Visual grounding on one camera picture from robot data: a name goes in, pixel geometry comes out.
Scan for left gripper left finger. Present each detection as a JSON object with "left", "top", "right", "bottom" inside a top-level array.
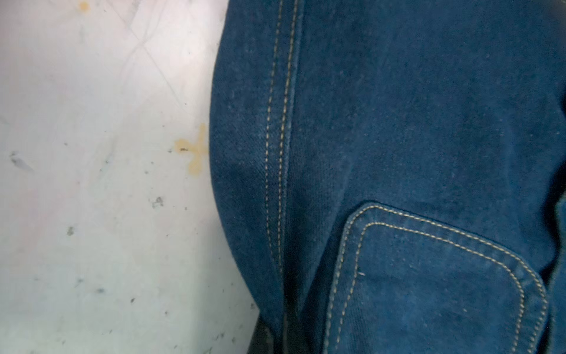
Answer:
[{"left": 246, "top": 317, "right": 282, "bottom": 354}]

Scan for dark navy denim skirt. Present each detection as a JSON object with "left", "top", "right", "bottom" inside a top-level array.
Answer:
[{"left": 209, "top": 1, "right": 565, "bottom": 353}]

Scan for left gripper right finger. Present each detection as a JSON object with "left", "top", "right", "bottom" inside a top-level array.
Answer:
[{"left": 282, "top": 309, "right": 310, "bottom": 354}]

